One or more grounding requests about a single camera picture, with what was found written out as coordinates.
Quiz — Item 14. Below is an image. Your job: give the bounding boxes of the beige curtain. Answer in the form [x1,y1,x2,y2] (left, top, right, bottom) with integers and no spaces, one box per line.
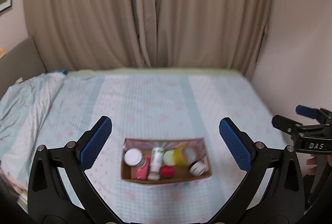
[24,0,272,78]

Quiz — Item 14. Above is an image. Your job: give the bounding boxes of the light blue checkered bedsheet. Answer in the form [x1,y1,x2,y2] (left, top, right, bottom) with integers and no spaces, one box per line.
[1,71,286,223]

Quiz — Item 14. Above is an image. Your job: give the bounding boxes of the yellow tape roll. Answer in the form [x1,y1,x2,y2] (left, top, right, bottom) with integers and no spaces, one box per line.
[173,146,196,167]

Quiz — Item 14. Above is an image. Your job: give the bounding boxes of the silver jar red lid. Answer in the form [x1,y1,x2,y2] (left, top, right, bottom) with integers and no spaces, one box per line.
[160,165,175,179]

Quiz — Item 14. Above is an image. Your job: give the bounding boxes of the white bottle green label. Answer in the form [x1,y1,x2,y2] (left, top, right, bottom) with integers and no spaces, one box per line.
[148,147,164,181]

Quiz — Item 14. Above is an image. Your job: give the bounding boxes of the grey sofa armrest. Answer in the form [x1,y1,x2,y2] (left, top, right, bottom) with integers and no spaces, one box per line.
[0,37,46,98]

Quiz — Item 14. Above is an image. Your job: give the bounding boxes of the green jar white lid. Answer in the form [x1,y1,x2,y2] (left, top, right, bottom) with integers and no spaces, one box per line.
[124,148,145,167]

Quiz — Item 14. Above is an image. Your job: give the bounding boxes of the pale green round jar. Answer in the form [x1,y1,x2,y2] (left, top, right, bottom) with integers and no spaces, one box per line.
[163,149,176,166]

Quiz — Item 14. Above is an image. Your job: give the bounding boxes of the small jar black cap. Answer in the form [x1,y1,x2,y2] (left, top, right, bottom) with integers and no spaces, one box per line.
[188,160,209,177]

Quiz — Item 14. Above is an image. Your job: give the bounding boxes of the brown cardboard box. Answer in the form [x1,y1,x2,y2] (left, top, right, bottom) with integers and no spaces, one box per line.
[120,138,213,186]

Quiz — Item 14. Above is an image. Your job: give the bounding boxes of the person's right hand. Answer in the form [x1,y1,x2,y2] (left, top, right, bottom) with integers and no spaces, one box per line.
[306,154,332,175]

